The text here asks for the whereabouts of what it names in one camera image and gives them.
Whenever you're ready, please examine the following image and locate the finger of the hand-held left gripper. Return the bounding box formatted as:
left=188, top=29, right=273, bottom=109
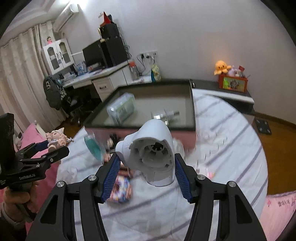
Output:
left=16, top=140, right=50, bottom=158
left=18, top=146, right=70, bottom=171

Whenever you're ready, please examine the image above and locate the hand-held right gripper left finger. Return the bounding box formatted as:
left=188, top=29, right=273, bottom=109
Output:
left=25, top=154, right=122, bottom=241

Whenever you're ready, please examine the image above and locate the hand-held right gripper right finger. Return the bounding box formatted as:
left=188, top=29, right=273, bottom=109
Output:
left=174, top=153, right=267, bottom=241

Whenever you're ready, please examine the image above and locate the pink pig figurine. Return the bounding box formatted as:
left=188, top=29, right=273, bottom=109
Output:
left=46, top=128, right=74, bottom=150

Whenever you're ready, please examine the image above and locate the white hair dryer body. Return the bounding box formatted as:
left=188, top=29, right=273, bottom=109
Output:
left=115, top=119, right=176, bottom=188

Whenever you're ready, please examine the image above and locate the dark-rimmed storage box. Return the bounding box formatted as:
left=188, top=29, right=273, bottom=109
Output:
left=84, top=79, right=197, bottom=151

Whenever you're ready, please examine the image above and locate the person's left hand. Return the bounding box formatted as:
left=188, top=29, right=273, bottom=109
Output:
left=0, top=179, right=41, bottom=224

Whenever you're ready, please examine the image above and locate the pink pillow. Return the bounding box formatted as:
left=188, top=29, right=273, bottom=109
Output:
left=14, top=123, right=49, bottom=149

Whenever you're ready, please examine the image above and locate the colourful patterned packet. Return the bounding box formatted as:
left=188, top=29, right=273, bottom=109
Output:
left=107, top=173, right=133, bottom=204

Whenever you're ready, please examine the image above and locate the teal round disc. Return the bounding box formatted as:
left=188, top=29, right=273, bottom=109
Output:
left=83, top=132, right=104, bottom=160

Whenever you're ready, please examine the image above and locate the striped white bed sheet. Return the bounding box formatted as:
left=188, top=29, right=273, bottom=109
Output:
left=55, top=89, right=269, bottom=241

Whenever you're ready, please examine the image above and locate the black printed hoodie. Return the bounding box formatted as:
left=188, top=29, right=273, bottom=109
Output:
left=43, top=75, right=72, bottom=110

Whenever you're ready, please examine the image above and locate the black office chair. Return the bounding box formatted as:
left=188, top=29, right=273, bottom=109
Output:
left=61, top=86, right=93, bottom=127

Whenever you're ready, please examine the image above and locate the small clear bottle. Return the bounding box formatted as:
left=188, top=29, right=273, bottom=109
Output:
left=151, top=109, right=180, bottom=123

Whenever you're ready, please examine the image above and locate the clear plastic packet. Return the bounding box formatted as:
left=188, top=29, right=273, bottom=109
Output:
left=106, top=93, right=137, bottom=124

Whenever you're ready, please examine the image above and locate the beige curtain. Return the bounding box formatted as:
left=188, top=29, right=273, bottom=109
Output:
left=0, top=21, right=60, bottom=137

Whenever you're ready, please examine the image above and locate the white desk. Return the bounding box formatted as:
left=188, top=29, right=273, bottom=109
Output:
left=61, top=61, right=136, bottom=102

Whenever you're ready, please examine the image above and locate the white glass-door cabinet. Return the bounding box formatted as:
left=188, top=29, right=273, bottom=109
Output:
left=41, top=38, right=75, bottom=75

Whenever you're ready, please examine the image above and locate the black floor scale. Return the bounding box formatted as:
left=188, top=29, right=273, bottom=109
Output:
left=255, top=119, right=272, bottom=135

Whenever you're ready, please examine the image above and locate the black-topped white low cabinet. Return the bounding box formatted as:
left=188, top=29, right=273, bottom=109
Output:
left=159, top=78, right=256, bottom=116

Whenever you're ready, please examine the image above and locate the pink printed quilt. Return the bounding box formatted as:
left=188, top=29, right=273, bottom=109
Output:
left=260, top=190, right=296, bottom=241

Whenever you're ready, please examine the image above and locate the white side cabinet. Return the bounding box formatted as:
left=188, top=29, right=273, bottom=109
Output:
left=131, top=75, right=154, bottom=87

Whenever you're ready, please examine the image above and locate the black monitor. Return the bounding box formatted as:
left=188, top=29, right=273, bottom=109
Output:
left=82, top=39, right=107, bottom=69

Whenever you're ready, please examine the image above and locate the orange printed crate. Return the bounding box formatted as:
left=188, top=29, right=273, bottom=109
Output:
left=218, top=73, right=248, bottom=93

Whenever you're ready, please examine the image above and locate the yellow blue snack bag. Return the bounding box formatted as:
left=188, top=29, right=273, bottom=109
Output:
left=151, top=64, right=162, bottom=82

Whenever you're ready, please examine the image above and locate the jar with orange lid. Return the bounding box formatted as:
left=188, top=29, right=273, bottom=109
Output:
left=129, top=61, right=139, bottom=80

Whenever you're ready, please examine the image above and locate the orange octopus plush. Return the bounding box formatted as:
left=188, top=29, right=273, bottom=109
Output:
left=214, top=60, right=232, bottom=76

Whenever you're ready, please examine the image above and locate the black computer tower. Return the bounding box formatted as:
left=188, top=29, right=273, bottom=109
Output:
left=100, top=36, right=128, bottom=67

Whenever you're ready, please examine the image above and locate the purple plush toy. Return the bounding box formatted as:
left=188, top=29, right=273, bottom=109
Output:
left=228, top=65, right=240, bottom=77

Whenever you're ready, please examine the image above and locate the white air conditioner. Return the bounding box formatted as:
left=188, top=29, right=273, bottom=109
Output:
left=53, top=3, right=80, bottom=33

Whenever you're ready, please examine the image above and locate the black box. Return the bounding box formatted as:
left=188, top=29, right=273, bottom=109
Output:
left=98, top=23, right=121, bottom=40

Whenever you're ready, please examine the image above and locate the red triangular sign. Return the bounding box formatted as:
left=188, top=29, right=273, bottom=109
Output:
left=100, top=11, right=112, bottom=26

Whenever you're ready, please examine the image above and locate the white wall socket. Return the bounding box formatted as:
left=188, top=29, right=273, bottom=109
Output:
left=137, top=50, right=158, bottom=58

